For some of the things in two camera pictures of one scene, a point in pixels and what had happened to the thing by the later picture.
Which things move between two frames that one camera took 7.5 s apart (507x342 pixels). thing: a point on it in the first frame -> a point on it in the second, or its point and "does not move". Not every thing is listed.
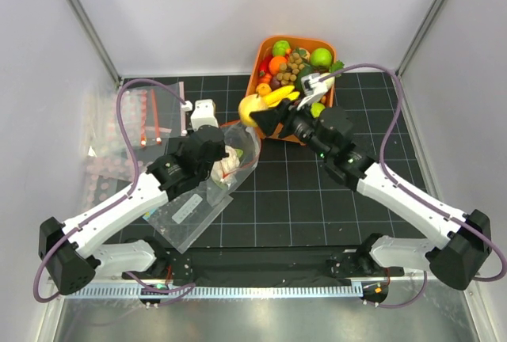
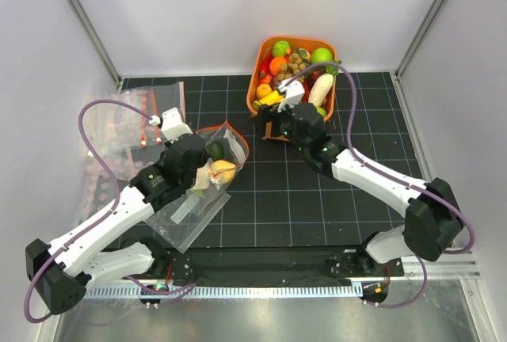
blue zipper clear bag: (181, 220) does not move
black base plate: (267, 264) does not move
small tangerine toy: (263, 89) does not move
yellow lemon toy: (249, 103) -> (223, 171)
